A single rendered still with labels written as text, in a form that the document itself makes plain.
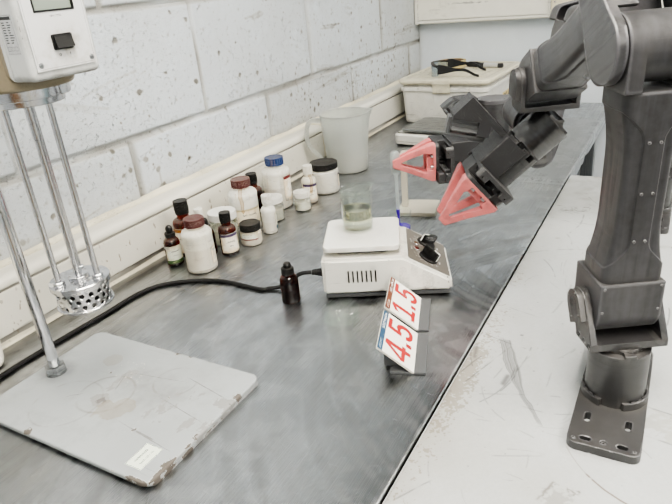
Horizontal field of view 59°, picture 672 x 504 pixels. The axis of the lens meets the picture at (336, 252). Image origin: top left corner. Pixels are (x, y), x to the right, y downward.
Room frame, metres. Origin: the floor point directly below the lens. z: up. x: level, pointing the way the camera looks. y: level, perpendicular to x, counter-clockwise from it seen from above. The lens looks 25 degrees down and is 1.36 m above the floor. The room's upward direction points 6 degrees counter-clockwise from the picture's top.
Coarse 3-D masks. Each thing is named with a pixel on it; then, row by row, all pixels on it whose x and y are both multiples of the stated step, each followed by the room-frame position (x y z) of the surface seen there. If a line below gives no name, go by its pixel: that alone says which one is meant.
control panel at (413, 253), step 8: (408, 232) 0.92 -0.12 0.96; (408, 240) 0.89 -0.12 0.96; (416, 240) 0.90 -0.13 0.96; (408, 248) 0.86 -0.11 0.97; (440, 248) 0.91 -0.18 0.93; (408, 256) 0.83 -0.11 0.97; (416, 256) 0.84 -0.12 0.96; (440, 256) 0.88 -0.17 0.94; (424, 264) 0.82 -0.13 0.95; (432, 264) 0.83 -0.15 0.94; (440, 264) 0.85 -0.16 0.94; (448, 272) 0.83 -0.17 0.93
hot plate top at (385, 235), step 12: (336, 228) 0.91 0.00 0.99; (372, 228) 0.90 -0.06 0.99; (384, 228) 0.89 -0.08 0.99; (396, 228) 0.89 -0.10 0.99; (324, 240) 0.87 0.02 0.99; (336, 240) 0.86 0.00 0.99; (348, 240) 0.86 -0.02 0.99; (360, 240) 0.86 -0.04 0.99; (372, 240) 0.85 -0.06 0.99; (384, 240) 0.85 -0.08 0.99; (396, 240) 0.84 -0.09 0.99; (336, 252) 0.84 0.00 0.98
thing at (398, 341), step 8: (392, 320) 0.70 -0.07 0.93; (392, 328) 0.68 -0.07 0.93; (400, 328) 0.69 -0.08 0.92; (408, 328) 0.71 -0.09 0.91; (392, 336) 0.67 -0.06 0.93; (400, 336) 0.68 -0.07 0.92; (408, 336) 0.69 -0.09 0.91; (384, 344) 0.64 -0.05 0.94; (392, 344) 0.65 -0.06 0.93; (400, 344) 0.66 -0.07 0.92; (408, 344) 0.67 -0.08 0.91; (392, 352) 0.63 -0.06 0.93; (400, 352) 0.64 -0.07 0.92; (408, 352) 0.65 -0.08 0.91; (400, 360) 0.63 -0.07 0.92; (408, 360) 0.64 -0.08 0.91
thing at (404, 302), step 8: (400, 288) 0.79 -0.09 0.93; (392, 296) 0.76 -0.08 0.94; (400, 296) 0.77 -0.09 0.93; (408, 296) 0.79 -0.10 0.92; (416, 296) 0.80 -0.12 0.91; (392, 304) 0.74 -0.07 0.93; (400, 304) 0.75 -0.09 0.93; (408, 304) 0.76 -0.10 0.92; (416, 304) 0.78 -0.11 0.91; (400, 312) 0.73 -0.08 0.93; (408, 312) 0.74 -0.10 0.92; (416, 312) 0.76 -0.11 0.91; (408, 320) 0.72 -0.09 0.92
